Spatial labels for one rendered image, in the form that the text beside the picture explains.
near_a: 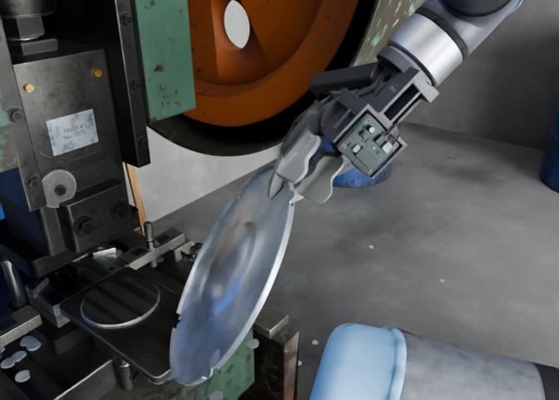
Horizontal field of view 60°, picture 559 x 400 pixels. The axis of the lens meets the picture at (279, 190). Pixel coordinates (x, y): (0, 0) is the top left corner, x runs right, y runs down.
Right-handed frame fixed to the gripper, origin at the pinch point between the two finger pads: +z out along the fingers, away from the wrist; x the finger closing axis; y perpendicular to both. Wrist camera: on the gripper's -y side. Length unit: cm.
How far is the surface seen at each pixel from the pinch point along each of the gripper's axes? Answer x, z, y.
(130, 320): 3.3, 32.6, -11.6
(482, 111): 216, -96, -243
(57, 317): -3.1, 43.1, -19.1
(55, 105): -23.4, 13.5, -19.5
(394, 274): 131, 16, -105
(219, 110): 1.9, 2.7, -43.4
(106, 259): 0.6, 35.9, -30.2
